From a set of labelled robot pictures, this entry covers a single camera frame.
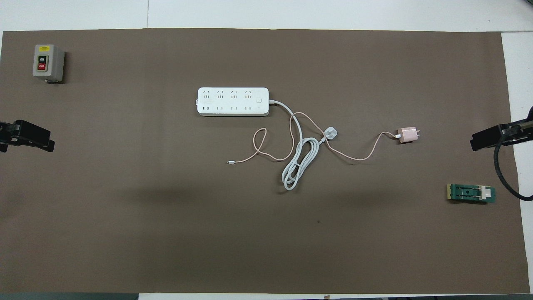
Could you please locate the brown table mat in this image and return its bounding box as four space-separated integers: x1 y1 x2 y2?
0 28 530 294

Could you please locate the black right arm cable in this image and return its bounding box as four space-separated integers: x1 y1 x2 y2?
493 125 533 202

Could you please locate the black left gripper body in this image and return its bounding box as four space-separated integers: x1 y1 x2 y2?
0 121 17 153

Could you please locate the pink charging cable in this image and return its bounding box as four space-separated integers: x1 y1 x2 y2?
227 112 401 164

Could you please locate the white power strip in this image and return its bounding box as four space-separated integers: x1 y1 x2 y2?
197 87 270 117

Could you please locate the grey on-off switch box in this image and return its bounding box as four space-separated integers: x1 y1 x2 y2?
32 44 65 84

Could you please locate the white power cord with plug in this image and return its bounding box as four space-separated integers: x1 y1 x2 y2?
269 99 339 191

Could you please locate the pink charger block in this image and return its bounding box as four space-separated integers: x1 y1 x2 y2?
398 126 421 144

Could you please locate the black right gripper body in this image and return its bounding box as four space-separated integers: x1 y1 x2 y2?
501 106 533 147

